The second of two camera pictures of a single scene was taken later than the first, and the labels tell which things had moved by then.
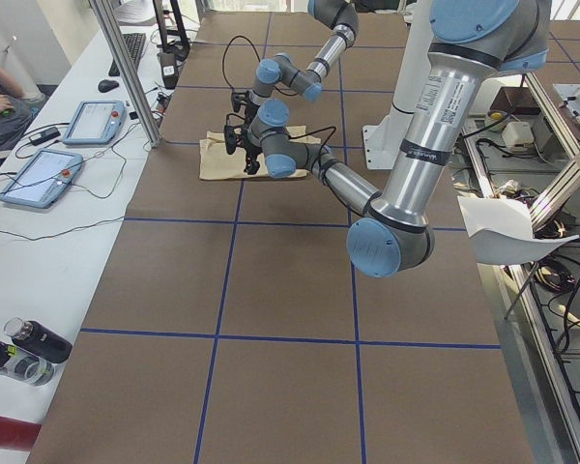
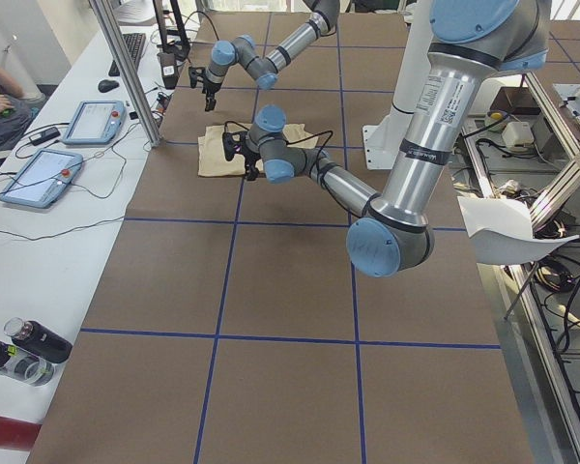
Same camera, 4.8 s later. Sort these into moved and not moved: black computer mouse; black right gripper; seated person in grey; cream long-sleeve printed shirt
Moved: black right gripper
Not moved: seated person in grey; cream long-sleeve printed shirt; black computer mouse
